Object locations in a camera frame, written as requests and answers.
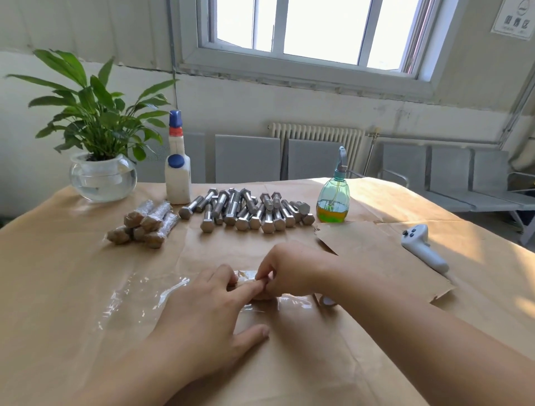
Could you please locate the person's left hand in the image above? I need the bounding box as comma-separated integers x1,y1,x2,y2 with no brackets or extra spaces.
149,264,271,381

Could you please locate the person's right hand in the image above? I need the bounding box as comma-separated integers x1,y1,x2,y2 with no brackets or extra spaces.
255,241,342,301

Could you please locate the steel hex bolt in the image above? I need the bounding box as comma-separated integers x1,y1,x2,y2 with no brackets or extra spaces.
249,280,275,301

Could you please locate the pile of steel bolts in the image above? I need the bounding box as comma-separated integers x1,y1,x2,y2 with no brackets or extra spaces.
179,187,317,234

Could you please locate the green spray bottle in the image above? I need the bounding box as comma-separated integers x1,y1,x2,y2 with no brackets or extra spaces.
316,146,352,224

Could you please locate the clear cling film sheet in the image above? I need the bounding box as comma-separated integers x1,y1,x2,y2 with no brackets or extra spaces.
96,266,319,331

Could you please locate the stack of brown paper sheets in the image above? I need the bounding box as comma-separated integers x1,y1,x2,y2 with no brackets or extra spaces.
316,219,456,304

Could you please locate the person's right forearm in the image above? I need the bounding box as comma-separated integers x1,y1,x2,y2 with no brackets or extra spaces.
322,268,535,406

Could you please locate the grey chair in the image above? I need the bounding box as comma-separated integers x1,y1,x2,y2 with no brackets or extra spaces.
286,139,348,181
138,134,208,183
472,149,535,245
426,146,479,212
214,134,283,184
380,142,430,195

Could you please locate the white handheld controller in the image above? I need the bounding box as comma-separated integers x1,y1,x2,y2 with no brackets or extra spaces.
401,223,451,274

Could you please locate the white radiator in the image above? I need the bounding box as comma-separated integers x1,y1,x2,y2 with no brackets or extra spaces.
268,122,367,177

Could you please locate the white glue bottle blue cap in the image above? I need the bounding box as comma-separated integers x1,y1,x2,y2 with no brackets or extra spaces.
164,109,192,205

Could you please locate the large brown paper table cover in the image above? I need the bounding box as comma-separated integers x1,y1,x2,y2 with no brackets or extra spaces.
0,177,535,406

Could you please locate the round glass vase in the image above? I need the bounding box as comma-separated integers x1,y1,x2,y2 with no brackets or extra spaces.
69,153,138,204

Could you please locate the white framed window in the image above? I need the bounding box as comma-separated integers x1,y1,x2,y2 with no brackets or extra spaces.
176,0,461,102

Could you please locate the green leafy plant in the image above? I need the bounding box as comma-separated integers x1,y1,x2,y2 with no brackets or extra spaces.
7,49,177,162

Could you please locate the white vertical blind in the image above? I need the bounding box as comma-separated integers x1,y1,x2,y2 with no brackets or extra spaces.
0,0,181,72

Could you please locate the white wall pipe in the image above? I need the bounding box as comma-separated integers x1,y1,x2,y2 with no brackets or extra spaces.
500,79,535,172

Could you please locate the small square wall sign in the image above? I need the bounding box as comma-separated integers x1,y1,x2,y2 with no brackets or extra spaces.
490,0,535,41

